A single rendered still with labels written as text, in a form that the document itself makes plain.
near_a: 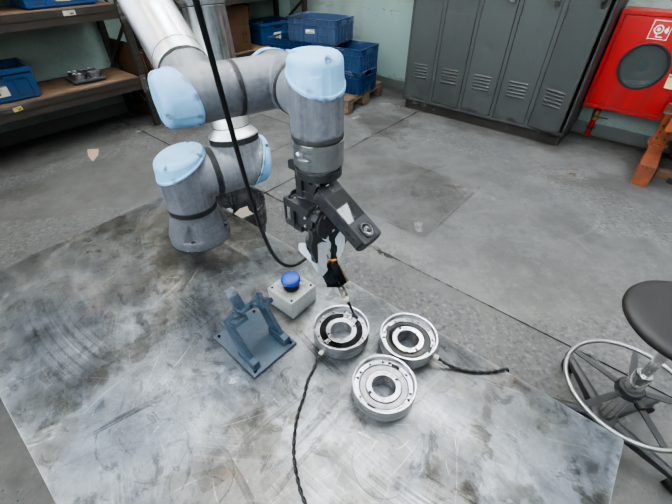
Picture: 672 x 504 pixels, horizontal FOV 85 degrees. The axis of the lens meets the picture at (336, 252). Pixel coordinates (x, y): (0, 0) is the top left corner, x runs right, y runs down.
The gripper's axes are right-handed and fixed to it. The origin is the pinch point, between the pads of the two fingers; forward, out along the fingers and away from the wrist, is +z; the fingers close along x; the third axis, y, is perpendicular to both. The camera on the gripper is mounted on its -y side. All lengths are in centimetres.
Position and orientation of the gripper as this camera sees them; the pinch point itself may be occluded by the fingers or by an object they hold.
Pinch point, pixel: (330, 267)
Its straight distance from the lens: 67.4
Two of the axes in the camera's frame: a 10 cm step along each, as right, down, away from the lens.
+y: -7.4, -4.4, 5.1
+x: -6.8, 4.8, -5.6
